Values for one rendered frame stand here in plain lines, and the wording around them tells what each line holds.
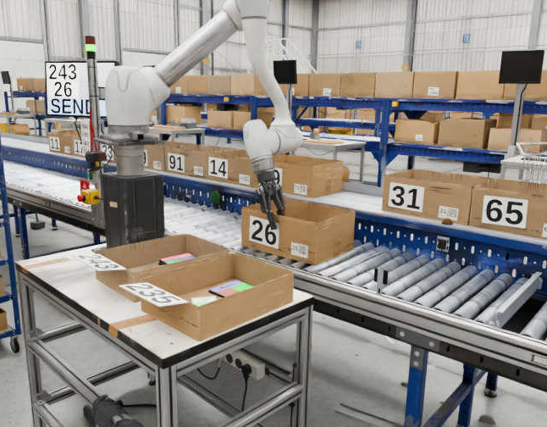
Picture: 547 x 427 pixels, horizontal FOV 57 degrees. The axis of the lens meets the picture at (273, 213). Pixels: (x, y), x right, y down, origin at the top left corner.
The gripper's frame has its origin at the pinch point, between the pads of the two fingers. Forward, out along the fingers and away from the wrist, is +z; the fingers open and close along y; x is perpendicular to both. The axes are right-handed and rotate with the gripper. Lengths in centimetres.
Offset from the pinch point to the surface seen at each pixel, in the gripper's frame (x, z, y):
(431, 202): 43, 9, -50
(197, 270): 3.9, 9.0, 48.1
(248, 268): 11.1, 12.9, 32.4
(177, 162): -114, -49, -49
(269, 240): -5.8, 7.1, 0.8
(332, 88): -276, -165, -502
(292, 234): 6.6, 6.6, 0.4
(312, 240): 15.6, 10.4, 0.0
